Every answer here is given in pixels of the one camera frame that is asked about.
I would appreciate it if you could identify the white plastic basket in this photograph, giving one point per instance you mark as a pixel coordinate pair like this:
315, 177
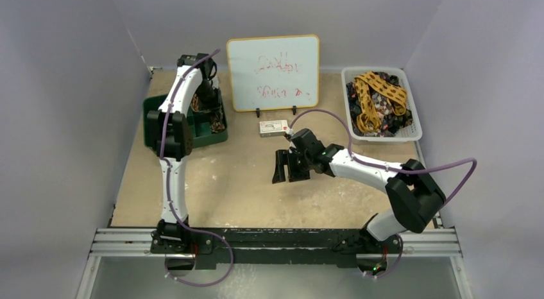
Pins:
379, 105

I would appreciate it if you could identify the yellow spotted tie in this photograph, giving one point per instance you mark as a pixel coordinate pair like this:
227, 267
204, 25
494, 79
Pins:
374, 97

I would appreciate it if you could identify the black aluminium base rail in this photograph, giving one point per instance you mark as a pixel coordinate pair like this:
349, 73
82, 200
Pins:
344, 248

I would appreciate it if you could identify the dark floral ties pile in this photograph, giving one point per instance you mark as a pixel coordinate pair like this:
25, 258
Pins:
382, 114

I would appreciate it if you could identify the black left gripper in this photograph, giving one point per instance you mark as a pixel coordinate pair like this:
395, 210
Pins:
214, 106

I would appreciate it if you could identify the rolled yellow patterned tie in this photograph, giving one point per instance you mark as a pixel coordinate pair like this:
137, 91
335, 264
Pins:
196, 104

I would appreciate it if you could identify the green compartment tray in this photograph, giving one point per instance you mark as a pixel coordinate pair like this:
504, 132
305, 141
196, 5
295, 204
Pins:
198, 123

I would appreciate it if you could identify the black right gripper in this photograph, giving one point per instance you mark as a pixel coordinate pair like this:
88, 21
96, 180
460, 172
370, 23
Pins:
295, 163

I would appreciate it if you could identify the brown floral tie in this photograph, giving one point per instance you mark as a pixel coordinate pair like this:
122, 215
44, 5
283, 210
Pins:
217, 121

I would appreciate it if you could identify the small white cardboard box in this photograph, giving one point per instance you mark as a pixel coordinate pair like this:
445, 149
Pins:
273, 128

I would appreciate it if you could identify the whiteboard with yellow frame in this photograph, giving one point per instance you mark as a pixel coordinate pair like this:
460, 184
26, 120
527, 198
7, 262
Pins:
274, 73

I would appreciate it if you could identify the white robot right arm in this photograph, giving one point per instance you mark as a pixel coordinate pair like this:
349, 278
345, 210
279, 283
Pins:
413, 194

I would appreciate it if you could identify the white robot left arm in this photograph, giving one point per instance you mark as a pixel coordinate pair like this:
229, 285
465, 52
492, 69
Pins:
170, 131

